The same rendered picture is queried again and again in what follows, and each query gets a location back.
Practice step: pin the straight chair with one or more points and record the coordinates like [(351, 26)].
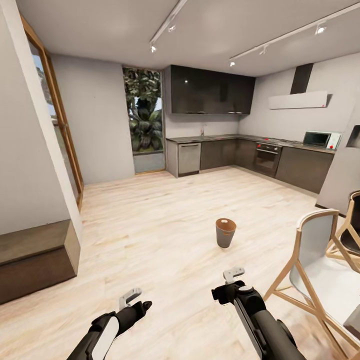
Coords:
[(331, 290), (349, 232)]

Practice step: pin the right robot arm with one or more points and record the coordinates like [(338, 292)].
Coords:
[(271, 338)]

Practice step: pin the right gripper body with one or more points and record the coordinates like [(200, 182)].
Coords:
[(224, 291)]

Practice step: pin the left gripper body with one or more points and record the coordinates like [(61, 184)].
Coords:
[(134, 313)]

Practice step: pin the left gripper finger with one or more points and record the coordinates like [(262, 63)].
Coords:
[(147, 305)]

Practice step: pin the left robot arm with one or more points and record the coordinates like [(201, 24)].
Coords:
[(101, 335)]

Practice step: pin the trash can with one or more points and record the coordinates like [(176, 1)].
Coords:
[(225, 232)]

